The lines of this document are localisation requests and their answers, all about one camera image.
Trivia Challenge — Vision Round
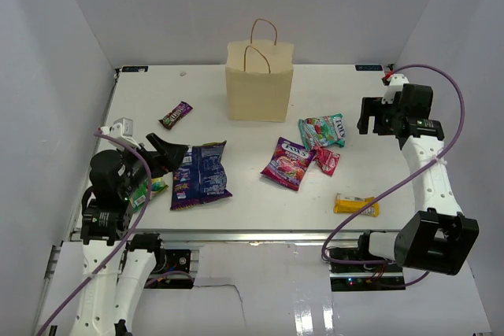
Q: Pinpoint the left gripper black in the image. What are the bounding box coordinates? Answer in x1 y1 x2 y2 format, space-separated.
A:
118 131 188 198

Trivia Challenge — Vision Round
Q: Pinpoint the large blue purple snack bag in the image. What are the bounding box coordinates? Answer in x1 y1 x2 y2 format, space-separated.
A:
170 141 232 211

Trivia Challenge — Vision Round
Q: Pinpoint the brown chocolate candy pack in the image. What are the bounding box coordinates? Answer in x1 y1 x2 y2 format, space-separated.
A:
158 102 193 130

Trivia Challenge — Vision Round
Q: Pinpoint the green snack bag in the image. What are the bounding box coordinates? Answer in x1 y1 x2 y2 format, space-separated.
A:
129 178 169 213

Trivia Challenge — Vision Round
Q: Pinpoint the teal Fox's candy bag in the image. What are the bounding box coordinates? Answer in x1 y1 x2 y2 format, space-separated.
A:
298 113 346 150

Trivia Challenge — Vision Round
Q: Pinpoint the small red candy packet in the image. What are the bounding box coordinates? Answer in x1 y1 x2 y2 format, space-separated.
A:
313 147 340 176

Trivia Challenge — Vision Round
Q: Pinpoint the purple Fox's candy bag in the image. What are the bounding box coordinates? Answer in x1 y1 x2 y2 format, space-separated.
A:
261 137 315 191

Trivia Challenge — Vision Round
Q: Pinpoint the yellow snack bar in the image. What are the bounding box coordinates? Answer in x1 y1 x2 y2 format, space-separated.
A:
333 194 380 217

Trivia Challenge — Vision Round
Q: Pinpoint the beige paper bag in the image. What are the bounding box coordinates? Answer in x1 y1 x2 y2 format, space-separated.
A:
225 18 294 123

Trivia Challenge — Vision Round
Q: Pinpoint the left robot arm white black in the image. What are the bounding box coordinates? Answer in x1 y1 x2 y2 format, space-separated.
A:
70 129 188 335

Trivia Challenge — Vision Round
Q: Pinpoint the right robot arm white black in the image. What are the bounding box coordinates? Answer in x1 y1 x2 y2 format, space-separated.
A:
355 75 479 275

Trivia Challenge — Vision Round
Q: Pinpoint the right blue corner label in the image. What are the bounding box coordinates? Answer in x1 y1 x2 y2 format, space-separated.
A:
354 65 383 72

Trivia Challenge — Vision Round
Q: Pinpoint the blue corner label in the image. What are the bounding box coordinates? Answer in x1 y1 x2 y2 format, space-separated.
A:
120 65 149 73
354 65 383 72

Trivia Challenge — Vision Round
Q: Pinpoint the left blue corner label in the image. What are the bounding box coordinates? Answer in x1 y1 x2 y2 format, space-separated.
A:
120 65 149 73

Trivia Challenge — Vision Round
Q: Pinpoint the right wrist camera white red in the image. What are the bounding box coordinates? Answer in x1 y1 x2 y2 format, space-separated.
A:
381 73 410 104

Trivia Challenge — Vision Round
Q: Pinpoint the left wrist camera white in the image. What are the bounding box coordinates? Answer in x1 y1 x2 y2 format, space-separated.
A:
98 117 140 150

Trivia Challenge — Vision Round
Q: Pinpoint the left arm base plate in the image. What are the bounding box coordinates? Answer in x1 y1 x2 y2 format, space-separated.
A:
144 248 193 290

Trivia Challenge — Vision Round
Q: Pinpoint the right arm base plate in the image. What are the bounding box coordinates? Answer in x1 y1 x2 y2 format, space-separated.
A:
330 263 405 292

